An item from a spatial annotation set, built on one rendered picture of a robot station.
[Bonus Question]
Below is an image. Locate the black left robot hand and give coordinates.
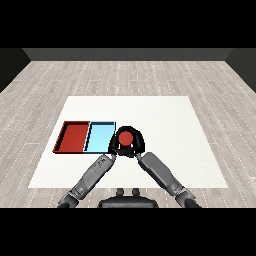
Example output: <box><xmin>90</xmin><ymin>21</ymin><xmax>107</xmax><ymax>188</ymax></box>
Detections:
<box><xmin>107</xmin><ymin>125</ymin><xmax>130</xmax><ymax>158</ymax></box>

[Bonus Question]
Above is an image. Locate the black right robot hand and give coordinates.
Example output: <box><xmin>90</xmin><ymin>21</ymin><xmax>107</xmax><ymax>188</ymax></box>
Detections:
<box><xmin>128</xmin><ymin>125</ymin><xmax>147</xmax><ymax>159</ymax></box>

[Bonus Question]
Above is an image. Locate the dark grey robot body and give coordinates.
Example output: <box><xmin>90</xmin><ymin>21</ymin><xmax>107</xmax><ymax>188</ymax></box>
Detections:
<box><xmin>97</xmin><ymin>188</ymin><xmax>160</xmax><ymax>209</ymax></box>

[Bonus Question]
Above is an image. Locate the red shallow open box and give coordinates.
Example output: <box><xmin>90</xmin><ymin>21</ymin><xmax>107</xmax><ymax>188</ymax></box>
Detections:
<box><xmin>52</xmin><ymin>120</ymin><xmax>92</xmax><ymax>155</ymax></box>

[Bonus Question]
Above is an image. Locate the small red can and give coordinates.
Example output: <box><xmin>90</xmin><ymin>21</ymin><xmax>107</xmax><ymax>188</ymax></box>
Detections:
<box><xmin>118</xmin><ymin>130</ymin><xmax>134</xmax><ymax>148</ymax></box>

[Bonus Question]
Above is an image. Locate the light blue shallow open box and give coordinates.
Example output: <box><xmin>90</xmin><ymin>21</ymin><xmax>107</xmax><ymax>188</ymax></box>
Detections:
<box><xmin>82</xmin><ymin>121</ymin><xmax>117</xmax><ymax>154</ymax></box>

